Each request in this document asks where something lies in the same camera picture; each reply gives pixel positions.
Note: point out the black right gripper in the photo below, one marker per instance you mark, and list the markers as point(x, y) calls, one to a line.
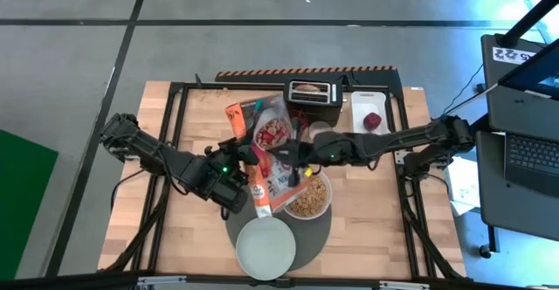
point(325, 149)

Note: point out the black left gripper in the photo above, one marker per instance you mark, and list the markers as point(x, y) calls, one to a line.
point(220, 178)

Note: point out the orange cereal box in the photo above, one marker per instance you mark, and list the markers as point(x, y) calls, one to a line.
point(271, 128)

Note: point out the pale pink bowl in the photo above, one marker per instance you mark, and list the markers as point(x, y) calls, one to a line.
point(328, 194)

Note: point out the golden brown bread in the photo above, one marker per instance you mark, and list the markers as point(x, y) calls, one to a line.
point(307, 87)

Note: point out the red apple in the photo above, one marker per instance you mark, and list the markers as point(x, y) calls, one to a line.
point(372, 121)

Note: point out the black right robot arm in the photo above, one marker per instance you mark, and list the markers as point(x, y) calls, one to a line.
point(415, 139)

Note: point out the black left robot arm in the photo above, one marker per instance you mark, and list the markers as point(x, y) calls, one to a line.
point(148, 150)

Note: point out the glass of milk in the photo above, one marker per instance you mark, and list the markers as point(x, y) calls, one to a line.
point(320, 128)

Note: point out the brown cereal pieces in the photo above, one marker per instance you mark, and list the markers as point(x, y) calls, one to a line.
point(311, 198)

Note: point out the black toaster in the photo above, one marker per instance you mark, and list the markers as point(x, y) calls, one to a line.
point(312, 93)

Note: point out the grey round woven placemat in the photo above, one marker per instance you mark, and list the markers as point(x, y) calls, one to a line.
point(312, 242)

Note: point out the white plastic tray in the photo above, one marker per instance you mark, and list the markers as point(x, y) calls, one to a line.
point(375, 104)

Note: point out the pale green plate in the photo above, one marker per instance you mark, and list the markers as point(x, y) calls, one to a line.
point(265, 248)

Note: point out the black board with hazard stripes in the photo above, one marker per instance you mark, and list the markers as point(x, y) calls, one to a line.
point(371, 79)

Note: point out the white paper box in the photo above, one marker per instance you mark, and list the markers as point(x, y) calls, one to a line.
point(460, 185)

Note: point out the black aluminium crossbar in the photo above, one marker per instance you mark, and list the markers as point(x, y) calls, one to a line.
point(65, 281)

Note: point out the grey equipment cart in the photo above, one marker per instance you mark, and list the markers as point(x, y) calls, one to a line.
point(515, 211)

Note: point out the green floor mat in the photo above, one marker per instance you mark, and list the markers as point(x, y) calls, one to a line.
point(24, 202)

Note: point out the dark laptop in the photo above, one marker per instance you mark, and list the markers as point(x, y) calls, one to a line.
point(530, 154)

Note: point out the white label sticker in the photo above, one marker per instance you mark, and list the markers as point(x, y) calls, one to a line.
point(513, 55)

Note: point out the black table frame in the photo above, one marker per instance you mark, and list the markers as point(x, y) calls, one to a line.
point(409, 233)

